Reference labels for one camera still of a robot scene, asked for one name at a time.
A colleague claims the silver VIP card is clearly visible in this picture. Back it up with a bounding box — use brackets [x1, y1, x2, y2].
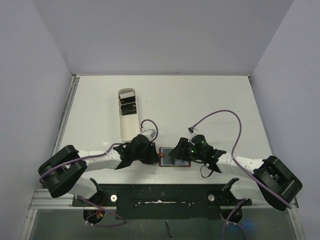
[174, 159, 190, 167]

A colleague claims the black card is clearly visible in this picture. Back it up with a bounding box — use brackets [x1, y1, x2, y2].
[120, 102, 137, 116]
[161, 148, 174, 166]
[119, 96, 136, 105]

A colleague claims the brown leather card holder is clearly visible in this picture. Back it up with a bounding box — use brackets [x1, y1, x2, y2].
[158, 147, 191, 168]

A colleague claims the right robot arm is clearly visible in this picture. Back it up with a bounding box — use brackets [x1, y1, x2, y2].
[169, 134, 303, 211]

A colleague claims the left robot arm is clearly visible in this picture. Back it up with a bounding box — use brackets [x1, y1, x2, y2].
[38, 134, 160, 206]

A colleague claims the white card stack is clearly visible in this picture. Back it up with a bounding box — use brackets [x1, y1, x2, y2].
[119, 90, 136, 99]

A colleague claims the white oblong tray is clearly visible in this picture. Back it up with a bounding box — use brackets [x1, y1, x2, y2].
[118, 88, 140, 142]

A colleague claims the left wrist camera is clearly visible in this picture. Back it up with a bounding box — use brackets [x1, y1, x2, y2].
[140, 127, 157, 141]

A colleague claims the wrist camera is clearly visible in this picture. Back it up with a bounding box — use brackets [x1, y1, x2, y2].
[140, 127, 157, 141]
[188, 127, 200, 137]

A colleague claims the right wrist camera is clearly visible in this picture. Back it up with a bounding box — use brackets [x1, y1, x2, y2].
[188, 127, 200, 137]

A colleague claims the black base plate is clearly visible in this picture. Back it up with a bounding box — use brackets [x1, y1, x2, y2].
[72, 183, 253, 221]

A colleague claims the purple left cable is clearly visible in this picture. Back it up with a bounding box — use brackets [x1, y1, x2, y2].
[38, 119, 159, 228]

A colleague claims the aluminium rail frame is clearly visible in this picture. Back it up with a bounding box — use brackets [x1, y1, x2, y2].
[19, 73, 81, 240]

